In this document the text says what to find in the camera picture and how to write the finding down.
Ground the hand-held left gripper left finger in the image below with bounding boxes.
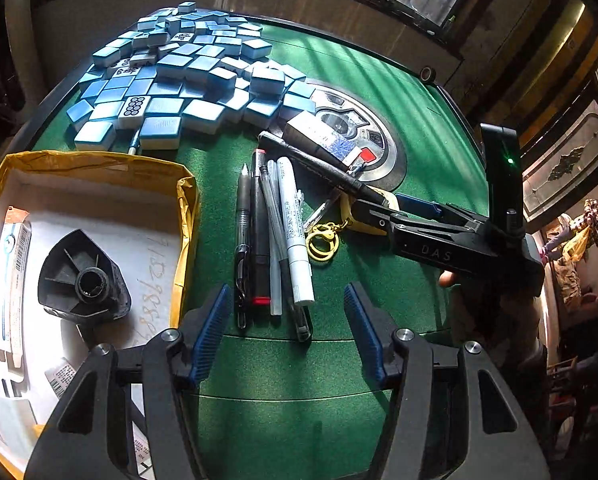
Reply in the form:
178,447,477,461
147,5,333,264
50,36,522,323
24,282,233,480

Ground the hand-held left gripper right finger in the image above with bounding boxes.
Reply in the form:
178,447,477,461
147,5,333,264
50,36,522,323
343,282,552,480

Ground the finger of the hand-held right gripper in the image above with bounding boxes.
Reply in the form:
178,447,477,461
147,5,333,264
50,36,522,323
366,216,399,242
353,198,411,222

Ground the yellow keychain toy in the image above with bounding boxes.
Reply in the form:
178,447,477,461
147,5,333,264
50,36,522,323
306,192,400,262

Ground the clear ballpoint pen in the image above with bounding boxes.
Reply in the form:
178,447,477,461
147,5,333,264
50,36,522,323
303,190,342,233

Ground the clear pen with black clip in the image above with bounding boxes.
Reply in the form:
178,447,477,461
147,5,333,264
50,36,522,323
279,260,314,343

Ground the long black pen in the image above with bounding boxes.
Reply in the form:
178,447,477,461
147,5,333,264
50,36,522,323
258,131,387,206

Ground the white marker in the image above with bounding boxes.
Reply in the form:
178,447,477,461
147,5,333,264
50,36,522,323
276,156,316,305

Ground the yellow-taped cardboard box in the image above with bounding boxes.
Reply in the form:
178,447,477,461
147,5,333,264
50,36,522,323
0,152,200,480

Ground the small blue flat object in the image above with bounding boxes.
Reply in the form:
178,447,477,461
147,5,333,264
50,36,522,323
395,192,442,221

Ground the slim translucent white pen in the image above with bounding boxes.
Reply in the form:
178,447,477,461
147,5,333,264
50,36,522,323
259,160,284,316

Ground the round table centre panel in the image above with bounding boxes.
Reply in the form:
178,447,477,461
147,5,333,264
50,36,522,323
304,80,407,193

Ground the black pen with red band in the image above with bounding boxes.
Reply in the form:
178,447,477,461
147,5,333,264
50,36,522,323
250,150,271,307

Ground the small white blue carton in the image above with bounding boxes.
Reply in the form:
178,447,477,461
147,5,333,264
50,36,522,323
285,110,362,168

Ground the grey black gel pen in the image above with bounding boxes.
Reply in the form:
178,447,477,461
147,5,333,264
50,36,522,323
234,163,252,330

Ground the yellow bag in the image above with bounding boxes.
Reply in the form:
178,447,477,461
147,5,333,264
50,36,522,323
563,225,592,262

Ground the black plastic spool part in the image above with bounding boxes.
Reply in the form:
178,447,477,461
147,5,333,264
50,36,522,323
36,229,132,321

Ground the wooden chair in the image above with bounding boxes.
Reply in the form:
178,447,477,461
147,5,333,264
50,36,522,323
546,355,580,391

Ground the white barcode packet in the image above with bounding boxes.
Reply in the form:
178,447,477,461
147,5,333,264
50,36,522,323
0,206,32,361

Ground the white paper slip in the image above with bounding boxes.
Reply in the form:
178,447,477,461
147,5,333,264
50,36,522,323
0,392,35,441

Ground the pile of blue mahjong tiles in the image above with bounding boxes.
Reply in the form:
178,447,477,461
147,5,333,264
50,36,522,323
66,1,317,152

